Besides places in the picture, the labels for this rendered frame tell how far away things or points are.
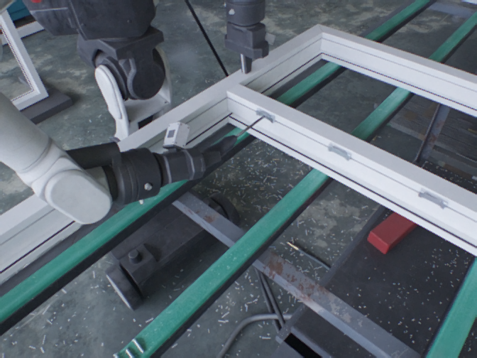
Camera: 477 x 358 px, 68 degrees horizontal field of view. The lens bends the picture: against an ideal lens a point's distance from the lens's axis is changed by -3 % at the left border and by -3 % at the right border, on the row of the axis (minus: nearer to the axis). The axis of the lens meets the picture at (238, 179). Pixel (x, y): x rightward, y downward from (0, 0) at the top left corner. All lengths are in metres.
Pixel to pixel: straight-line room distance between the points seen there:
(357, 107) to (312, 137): 1.79
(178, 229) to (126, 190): 0.94
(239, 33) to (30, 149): 0.54
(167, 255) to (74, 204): 0.94
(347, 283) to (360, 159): 0.35
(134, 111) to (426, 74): 0.78
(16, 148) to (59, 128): 2.09
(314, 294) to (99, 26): 0.68
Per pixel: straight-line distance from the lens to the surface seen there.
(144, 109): 1.05
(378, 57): 1.12
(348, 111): 2.49
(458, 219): 0.73
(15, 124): 0.52
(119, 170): 0.60
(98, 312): 1.65
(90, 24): 0.86
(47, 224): 0.73
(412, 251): 1.06
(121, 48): 0.88
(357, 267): 0.98
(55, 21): 0.88
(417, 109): 2.05
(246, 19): 0.85
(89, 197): 0.56
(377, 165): 0.72
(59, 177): 0.53
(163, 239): 1.52
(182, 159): 0.64
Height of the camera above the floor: 1.40
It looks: 46 degrees down
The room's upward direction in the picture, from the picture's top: 2 degrees counter-clockwise
